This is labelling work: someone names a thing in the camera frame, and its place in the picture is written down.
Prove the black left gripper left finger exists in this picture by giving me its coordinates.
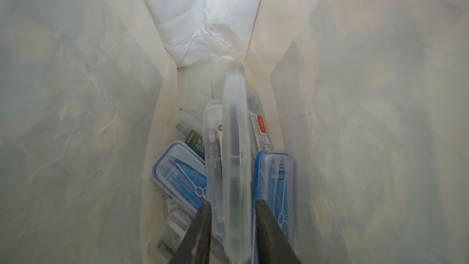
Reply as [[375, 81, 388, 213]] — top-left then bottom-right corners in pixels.
[[169, 201, 212, 264]]

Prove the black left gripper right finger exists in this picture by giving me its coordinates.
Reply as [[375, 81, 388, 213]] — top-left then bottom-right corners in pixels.
[[255, 199, 300, 264]]

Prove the clear case with barcode label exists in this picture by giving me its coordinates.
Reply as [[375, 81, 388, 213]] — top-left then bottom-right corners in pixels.
[[247, 95, 272, 157]]

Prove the clear case green compass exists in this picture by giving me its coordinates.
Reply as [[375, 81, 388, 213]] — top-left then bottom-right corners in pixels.
[[222, 74, 252, 264]]

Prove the clear M&G compass case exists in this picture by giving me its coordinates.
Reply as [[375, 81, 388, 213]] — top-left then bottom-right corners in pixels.
[[203, 100, 224, 238]]

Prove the Starry Night canvas tote bag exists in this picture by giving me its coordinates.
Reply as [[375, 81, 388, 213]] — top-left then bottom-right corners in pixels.
[[1, 0, 469, 264]]

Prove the clear case blue label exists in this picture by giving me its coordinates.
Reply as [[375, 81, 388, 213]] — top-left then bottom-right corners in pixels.
[[147, 198, 194, 264]]

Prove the clear case blue compass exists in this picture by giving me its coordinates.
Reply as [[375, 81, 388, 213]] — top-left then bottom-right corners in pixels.
[[253, 151, 296, 244]]

